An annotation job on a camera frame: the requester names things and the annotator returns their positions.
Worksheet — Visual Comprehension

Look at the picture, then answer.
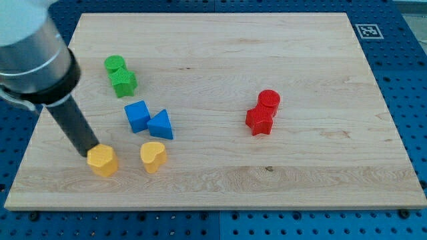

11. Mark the yellow hexagon block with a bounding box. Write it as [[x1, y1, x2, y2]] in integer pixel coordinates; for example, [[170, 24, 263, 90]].
[[87, 144, 119, 177]]

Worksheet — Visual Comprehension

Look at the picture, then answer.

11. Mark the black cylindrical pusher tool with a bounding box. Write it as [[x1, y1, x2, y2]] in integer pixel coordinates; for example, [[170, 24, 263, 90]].
[[46, 94, 99, 157]]

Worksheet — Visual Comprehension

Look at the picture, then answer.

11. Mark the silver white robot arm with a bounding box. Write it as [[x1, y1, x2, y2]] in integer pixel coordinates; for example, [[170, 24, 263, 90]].
[[1, 0, 80, 111]]

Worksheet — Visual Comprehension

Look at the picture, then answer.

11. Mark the yellow heart block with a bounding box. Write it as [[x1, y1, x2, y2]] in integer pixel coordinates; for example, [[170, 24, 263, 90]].
[[140, 141, 167, 173]]

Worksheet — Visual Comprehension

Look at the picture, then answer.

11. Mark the red star block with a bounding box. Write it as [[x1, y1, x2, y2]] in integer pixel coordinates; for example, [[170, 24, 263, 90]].
[[246, 105, 274, 136]]

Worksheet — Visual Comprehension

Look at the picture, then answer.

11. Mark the wooden board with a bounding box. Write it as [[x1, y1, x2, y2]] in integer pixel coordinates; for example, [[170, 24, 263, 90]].
[[5, 13, 426, 211]]

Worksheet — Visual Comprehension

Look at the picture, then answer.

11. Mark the blue triangle block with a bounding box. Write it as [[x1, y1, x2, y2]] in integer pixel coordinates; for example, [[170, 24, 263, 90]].
[[147, 109, 173, 140]]

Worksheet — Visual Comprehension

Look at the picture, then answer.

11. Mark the red cylinder block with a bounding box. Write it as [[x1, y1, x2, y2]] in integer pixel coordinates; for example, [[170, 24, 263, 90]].
[[257, 89, 281, 117]]

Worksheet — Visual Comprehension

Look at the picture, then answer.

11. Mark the blue cube block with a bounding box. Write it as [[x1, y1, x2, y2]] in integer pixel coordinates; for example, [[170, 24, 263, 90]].
[[124, 101, 151, 133]]

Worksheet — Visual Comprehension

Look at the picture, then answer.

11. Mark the green star block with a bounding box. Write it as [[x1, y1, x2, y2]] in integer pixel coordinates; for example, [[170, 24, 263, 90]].
[[108, 68, 137, 98]]

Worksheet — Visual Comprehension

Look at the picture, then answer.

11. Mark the green cylinder block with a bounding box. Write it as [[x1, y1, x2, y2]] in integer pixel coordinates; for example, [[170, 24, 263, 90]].
[[103, 55, 127, 74]]

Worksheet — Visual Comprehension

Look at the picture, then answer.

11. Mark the white fiducial marker tag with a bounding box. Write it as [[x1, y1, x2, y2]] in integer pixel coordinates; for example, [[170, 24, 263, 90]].
[[355, 24, 384, 39]]

